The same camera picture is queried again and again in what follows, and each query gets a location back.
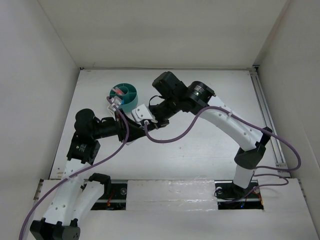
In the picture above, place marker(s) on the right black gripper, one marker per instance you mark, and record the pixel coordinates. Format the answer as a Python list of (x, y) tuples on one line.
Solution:
[(160, 124)]

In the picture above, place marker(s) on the aluminium rail right side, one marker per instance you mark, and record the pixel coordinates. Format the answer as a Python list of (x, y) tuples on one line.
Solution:
[(279, 158)]

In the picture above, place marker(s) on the teal round divided container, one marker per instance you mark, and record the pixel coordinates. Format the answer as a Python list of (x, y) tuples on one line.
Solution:
[(130, 99)]

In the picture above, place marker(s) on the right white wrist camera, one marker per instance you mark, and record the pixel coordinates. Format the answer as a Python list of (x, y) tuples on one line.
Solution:
[(142, 113)]

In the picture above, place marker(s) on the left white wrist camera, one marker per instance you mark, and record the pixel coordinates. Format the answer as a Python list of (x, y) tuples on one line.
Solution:
[(114, 103)]

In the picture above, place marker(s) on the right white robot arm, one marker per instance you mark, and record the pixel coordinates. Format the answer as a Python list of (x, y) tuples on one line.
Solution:
[(200, 100)]

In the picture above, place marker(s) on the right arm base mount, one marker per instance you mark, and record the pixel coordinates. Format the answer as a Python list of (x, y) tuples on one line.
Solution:
[(232, 197)]

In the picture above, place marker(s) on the pink pen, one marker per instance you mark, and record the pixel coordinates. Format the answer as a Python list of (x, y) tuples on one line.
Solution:
[(118, 91)]

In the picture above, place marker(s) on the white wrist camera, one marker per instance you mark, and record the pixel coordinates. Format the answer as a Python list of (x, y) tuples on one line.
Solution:
[(142, 113), (114, 103)]

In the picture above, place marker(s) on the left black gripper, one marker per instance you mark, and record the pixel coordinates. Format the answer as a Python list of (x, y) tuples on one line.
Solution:
[(135, 131)]

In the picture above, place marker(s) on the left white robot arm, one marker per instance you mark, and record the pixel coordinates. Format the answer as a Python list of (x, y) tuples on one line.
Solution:
[(79, 189)]

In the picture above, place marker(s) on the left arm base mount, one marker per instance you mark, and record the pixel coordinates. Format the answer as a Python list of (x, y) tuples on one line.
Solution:
[(114, 197)]

